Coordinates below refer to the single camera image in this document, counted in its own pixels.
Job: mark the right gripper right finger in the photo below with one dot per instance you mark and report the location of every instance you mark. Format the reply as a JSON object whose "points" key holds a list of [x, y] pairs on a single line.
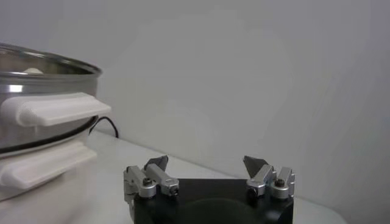
{"points": [[280, 184]]}

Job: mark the cream electric pot base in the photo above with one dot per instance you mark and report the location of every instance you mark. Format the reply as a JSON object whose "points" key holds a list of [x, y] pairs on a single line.
{"points": [[45, 165]]}

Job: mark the stainless steel steamer basket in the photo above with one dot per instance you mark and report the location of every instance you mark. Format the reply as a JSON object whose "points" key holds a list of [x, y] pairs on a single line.
{"points": [[61, 85]]}

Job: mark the white steamed baozi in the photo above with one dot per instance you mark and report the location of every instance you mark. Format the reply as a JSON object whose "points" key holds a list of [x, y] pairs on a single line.
{"points": [[32, 71]]}

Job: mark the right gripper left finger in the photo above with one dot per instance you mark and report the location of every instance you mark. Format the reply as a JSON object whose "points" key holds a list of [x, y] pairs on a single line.
{"points": [[146, 184]]}

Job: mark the glass pot lid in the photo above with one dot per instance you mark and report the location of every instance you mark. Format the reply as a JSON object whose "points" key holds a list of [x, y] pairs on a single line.
{"points": [[45, 62]]}

